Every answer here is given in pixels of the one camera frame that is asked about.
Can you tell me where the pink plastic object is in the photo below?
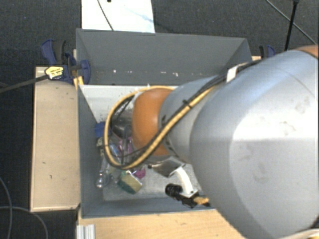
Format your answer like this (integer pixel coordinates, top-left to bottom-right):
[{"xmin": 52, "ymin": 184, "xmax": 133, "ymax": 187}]
[{"xmin": 131, "ymin": 167, "xmax": 147, "ymax": 179}]

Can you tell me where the green and yellow sponge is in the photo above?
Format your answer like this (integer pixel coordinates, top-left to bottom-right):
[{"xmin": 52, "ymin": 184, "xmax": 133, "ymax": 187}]
[{"xmin": 117, "ymin": 171, "xmax": 143, "ymax": 195}]

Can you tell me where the clear glass object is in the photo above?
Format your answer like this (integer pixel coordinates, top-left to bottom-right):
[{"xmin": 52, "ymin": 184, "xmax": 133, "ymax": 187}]
[{"xmin": 95, "ymin": 158, "xmax": 111, "ymax": 189}]

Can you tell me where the blue object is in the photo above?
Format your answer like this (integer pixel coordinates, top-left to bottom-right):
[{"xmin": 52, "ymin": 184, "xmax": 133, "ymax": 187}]
[{"xmin": 94, "ymin": 121, "xmax": 107, "ymax": 137}]

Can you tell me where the grey metal bin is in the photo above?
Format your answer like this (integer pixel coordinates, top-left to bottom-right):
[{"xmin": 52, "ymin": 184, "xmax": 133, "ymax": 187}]
[{"xmin": 75, "ymin": 28, "xmax": 254, "ymax": 219}]

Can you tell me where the pale wood board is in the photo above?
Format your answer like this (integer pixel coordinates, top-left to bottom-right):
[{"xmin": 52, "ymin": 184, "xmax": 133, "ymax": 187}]
[{"xmin": 29, "ymin": 66, "xmax": 82, "ymax": 213}]

